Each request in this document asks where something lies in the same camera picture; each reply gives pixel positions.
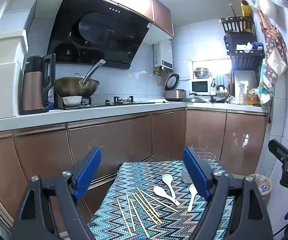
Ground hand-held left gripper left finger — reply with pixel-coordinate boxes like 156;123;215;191
11;147;102;240

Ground steel pan lid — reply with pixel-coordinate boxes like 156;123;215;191
183;93;206;103

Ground white plastic box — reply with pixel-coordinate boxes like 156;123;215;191
0;62;24;122
0;29;29;67

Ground white ceramic spoon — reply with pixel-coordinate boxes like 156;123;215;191
153;186;181;206
162;174;176;198
187;183;199;213

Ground blue zigzag knitted cloth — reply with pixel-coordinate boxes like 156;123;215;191
87;160;234;240

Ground white water heater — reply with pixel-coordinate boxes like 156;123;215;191
153;40;173;70

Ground white microwave oven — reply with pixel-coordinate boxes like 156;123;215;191
191;79;216;96

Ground blue and white rags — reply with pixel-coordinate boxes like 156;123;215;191
235;41;264;53

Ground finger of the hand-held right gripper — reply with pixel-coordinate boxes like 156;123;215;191
268;139;288;167

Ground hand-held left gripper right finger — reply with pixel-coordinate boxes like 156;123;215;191
183;147;274;240

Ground brown electric kettle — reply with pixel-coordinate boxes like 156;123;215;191
22;54;56;115

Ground grey box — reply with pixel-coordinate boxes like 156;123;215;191
16;0;38;34

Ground black wall rack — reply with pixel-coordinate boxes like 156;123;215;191
220;16;266;71

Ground bunch of wooden chopsticks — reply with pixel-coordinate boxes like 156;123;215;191
116;187;179;238

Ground clear bottle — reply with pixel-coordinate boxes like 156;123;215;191
238;83;246;104

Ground white plastic bags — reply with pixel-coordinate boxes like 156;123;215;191
253;0;287;18

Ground steel wok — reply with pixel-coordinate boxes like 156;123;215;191
54;59;106;97

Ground yellow roll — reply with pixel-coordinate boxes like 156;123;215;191
240;0;251;30

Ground black frying pan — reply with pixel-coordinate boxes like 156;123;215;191
210;91;231;103

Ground orange jar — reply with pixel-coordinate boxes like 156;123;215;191
246;89;261;105

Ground trash bin with plastic bag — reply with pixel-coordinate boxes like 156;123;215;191
249;174;272;200

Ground white bowl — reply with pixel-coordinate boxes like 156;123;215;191
62;96;82;106

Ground rice cooker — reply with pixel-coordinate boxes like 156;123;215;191
164;73;187;102

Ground brown floral apron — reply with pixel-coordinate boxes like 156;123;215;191
256;9;288;97

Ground stacked steel pots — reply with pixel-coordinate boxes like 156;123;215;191
193;67;212;79

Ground clear glass utensil holder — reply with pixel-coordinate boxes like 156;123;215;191
181;147;224;183

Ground gas stove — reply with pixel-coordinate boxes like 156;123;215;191
57;95;157;110

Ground black range hood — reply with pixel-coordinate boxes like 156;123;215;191
46;0;151;70

